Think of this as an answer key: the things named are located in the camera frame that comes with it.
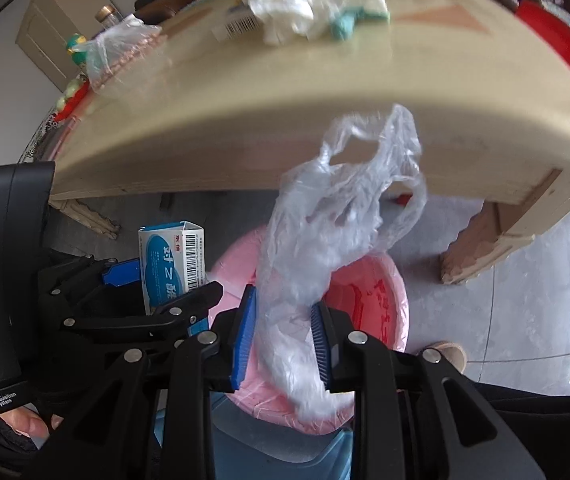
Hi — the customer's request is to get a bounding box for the red plastic chair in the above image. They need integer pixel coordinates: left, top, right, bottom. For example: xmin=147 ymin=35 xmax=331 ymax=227
xmin=515 ymin=0 xmax=570 ymax=90

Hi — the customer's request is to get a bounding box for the clear plastic bag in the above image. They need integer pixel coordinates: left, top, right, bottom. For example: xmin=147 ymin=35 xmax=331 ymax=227
xmin=255 ymin=104 xmax=428 ymax=423

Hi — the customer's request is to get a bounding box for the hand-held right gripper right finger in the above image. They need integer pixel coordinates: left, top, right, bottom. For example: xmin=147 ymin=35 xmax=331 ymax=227
xmin=309 ymin=302 xmax=548 ymax=480

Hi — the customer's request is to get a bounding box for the person's left hand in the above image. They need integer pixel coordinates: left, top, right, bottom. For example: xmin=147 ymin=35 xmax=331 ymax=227
xmin=14 ymin=406 xmax=65 ymax=439

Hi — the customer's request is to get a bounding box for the clear bag of peanuts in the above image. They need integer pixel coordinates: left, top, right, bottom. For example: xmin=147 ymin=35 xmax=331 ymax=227
xmin=84 ymin=15 xmax=166 ymax=95

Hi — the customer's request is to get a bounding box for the blue and white medicine box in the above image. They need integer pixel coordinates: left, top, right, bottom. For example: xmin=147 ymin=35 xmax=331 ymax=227
xmin=138 ymin=220 xmax=206 ymax=317

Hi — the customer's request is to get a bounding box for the teal cloth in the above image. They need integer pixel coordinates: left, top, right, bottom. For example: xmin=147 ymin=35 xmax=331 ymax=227
xmin=326 ymin=6 xmax=392 ymax=42

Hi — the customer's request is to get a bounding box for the red and green toy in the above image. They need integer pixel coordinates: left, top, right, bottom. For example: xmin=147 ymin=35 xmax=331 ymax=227
xmin=54 ymin=74 xmax=91 ymax=121

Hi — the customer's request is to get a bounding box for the black and white patterned cloth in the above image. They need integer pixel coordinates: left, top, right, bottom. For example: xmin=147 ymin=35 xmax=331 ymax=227
xmin=18 ymin=110 xmax=73 ymax=166

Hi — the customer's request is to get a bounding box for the blue plastic stool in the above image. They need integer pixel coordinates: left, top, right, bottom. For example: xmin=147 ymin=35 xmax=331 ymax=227
xmin=152 ymin=400 xmax=357 ymax=480

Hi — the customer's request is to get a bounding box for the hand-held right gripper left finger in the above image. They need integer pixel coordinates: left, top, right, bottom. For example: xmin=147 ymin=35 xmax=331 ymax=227
xmin=30 ymin=284 xmax=259 ymax=480

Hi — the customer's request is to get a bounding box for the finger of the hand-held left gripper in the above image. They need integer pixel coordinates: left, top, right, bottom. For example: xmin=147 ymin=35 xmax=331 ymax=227
xmin=38 ymin=256 xmax=143 ymax=311
xmin=58 ymin=281 xmax=224 ymax=343

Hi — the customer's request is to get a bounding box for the beige cabinet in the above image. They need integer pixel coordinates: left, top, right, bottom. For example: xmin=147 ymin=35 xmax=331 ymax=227
xmin=15 ymin=0 xmax=133 ymax=93

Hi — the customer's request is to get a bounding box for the beige table leg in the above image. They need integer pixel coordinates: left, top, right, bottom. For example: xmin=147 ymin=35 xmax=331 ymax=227
xmin=48 ymin=195 xmax=121 ymax=241
xmin=440 ymin=167 xmax=563 ymax=286

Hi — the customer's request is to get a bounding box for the glass jar with gold lid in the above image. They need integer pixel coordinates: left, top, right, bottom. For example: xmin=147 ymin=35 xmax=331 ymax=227
xmin=96 ymin=5 xmax=123 ymax=28

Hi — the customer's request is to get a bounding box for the green plastic toy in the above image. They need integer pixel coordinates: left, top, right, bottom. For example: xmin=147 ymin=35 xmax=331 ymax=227
xmin=65 ymin=33 xmax=89 ymax=59

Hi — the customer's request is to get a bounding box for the white box with barcode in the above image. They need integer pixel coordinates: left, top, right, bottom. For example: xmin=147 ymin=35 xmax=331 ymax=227
xmin=212 ymin=0 xmax=266 ymax=42

